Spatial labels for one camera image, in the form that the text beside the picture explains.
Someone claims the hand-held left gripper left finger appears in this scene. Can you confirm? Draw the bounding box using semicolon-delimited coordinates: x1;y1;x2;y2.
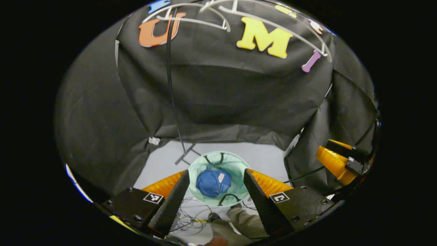
101;170;190;238

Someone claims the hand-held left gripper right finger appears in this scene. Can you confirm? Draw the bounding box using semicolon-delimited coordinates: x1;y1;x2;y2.
243;168;337;238

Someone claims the blue knit garment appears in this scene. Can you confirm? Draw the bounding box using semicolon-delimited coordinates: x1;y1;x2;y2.
196;169;232;198

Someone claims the green laundry hamper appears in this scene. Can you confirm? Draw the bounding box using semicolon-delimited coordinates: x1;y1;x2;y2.
188;151;252;207

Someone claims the white clothes hanger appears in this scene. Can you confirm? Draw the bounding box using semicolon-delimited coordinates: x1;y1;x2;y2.
142;2;231;33
200;0;332;63

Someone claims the black clothes rack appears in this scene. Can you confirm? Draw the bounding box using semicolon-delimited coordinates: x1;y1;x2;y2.
166;6;202;166

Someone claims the person's khaki trouser leg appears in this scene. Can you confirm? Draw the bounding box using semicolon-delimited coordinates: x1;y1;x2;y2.
227;206;270;240
210;219;255;246

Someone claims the tangle of thin floor cables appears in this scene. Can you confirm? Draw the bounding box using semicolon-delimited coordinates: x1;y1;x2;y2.
170;195;220;237

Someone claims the black cable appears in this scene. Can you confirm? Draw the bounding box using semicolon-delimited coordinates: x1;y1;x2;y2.
283;165;327;184

